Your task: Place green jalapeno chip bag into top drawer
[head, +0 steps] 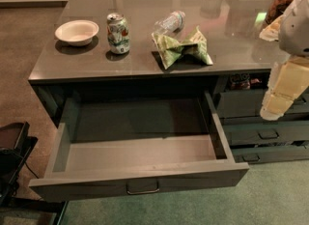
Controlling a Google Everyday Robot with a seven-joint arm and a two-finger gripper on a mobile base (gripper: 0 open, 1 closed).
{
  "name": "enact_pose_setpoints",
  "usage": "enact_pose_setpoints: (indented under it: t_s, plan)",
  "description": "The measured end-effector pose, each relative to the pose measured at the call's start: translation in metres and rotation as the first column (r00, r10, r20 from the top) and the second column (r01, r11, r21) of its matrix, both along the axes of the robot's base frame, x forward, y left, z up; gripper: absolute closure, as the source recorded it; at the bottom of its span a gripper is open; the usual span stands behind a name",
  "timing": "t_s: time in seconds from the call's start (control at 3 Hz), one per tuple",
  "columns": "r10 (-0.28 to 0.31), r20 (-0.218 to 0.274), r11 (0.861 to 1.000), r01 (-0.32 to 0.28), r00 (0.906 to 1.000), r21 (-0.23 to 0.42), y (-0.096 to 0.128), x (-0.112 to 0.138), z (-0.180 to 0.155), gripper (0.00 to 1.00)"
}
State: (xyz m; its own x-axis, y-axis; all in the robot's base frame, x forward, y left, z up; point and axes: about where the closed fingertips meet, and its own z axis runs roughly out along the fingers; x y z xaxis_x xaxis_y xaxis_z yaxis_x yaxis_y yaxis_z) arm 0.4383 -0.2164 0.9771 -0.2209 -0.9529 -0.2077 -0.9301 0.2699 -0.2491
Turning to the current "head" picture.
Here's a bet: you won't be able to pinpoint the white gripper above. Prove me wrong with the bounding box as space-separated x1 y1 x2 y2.
259 0 309 121

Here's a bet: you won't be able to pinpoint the white paper bowl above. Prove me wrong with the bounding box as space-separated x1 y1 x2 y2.
55 20 99 46

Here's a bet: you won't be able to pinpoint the green jalapeno chip bag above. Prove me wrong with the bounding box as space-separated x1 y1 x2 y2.
152 27 213 70

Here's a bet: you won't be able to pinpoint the right upper grey drawer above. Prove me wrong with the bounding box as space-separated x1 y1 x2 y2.
216 89 309 119

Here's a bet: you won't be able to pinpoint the right bottom grey drawer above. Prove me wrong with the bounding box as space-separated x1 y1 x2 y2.
232 145 309 164

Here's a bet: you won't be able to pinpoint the green soda can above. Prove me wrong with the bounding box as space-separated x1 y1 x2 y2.
107 13 130 54

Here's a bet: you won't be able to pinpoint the grey cabinet counter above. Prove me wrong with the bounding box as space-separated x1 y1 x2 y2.
27 0 309 127

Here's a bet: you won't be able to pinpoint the metal drawer handle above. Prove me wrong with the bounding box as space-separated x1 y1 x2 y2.
126 179 159 195

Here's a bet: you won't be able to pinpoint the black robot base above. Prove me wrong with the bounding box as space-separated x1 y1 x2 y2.
0 122 38 206

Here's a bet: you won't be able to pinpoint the open grey top drawer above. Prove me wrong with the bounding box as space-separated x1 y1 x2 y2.
29 93 249 202

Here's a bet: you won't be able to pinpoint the snack bags in shelf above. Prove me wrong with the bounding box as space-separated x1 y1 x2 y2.
228 73 268 90

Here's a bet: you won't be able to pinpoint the right middle grey drawer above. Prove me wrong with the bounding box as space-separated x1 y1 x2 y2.
223 121 309 146

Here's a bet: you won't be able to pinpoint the clear plastic water bottle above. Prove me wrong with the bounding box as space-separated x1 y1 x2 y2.
154 11 185 35

